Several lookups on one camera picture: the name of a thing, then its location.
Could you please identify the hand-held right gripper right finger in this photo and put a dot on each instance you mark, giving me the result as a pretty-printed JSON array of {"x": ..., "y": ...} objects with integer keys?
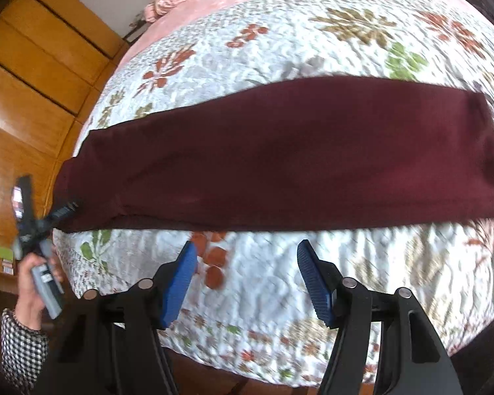
[{"x": 313, "y": 282}]

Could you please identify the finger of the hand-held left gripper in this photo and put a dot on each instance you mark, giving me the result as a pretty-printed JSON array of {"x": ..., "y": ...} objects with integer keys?
[
  {"x": 22, "y": 197},
  {"x": 64, "y": 212}
]

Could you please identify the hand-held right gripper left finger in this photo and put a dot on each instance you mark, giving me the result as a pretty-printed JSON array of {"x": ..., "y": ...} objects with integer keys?
[{"x": 181, "y": 282}]

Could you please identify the maroon pants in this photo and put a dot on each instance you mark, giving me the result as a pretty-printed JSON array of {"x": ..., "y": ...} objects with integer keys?
[{"x": 271, "y": 152}]

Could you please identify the person's left hand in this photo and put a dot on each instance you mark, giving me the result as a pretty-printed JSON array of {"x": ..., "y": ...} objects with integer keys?
[{"x": 28, "y": 296}]

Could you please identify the floral quilted bedspread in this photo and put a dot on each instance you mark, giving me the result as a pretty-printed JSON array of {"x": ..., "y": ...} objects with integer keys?
[{"x": 271, "y": 300}]

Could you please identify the small green packet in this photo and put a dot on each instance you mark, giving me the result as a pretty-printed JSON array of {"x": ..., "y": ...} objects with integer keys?
[{"x": 2, "y": 252}]

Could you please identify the wooden wardrobe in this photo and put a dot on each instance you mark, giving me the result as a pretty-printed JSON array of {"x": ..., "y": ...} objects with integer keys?
[{"x": 33, "y": 70}]

